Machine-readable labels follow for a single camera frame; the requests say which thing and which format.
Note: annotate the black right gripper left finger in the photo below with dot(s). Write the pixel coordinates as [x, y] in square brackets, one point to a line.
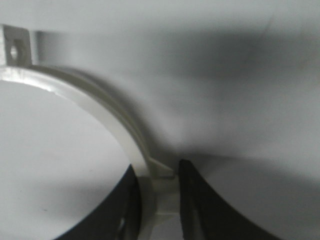
[118, 217]

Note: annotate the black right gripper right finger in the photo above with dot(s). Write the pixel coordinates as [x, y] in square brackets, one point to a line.
[205, 215]

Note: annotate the white half pipe clamp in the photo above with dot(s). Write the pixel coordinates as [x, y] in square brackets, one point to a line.
[158, 183]

